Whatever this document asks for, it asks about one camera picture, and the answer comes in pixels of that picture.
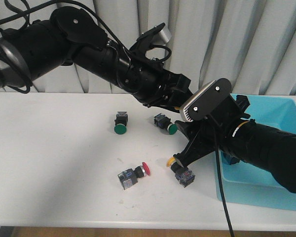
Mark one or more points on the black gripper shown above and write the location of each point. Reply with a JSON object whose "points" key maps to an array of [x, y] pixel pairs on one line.
{"points": [[154, 86], [206, 135]]}

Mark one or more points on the green mushroom push button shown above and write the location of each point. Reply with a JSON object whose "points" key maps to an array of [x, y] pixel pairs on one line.
{"points": [[164, 123]]}

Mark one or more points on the light blue plastic box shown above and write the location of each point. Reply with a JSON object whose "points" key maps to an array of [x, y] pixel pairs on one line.
{"points": [[244, 183]]}

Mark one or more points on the red push button lying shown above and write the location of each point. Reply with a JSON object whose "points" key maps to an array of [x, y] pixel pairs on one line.
{"points": [[130, 177]]}

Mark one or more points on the yellow mushroom push button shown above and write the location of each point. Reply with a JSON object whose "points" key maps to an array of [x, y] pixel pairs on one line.
{"points": [[182, 174]]}

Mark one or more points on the white pleated curtain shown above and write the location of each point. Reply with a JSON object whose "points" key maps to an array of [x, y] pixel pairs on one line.
{"points": [[250, 42]]}

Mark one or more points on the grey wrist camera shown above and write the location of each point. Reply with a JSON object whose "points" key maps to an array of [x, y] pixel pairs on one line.
{"points": [[157, 35], [205, 100]]}

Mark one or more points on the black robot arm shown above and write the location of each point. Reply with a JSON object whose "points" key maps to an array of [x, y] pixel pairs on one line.
{"points": [[70, 36], [265, 147]]}

